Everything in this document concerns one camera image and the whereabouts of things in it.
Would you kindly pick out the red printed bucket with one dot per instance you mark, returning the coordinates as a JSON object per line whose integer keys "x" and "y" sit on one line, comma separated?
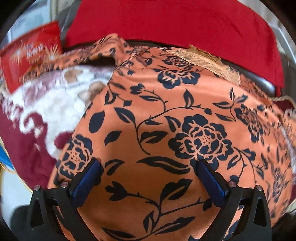
{"x": 38, "y": 45}

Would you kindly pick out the maroon white floral blanket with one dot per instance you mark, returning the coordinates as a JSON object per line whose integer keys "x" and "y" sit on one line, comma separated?
{"x": 40, "y": 116}

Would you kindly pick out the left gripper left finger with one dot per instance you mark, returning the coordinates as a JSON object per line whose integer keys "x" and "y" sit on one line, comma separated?
{"x": 52, "y": 210}

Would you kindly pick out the dark grey storage box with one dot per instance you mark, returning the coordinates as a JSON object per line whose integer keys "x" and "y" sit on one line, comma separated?
{"x": 264, "y": 85}

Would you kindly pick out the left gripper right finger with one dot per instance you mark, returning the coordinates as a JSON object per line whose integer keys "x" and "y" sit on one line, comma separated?
{"x": 254, "y": 222}

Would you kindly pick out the orange floral garment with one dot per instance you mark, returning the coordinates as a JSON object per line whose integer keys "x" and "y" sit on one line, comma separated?
{"x": 162, "y": 110}

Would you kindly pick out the red folded cloth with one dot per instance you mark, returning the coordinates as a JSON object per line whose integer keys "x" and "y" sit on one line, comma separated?
{"x": 227, "y": 29}

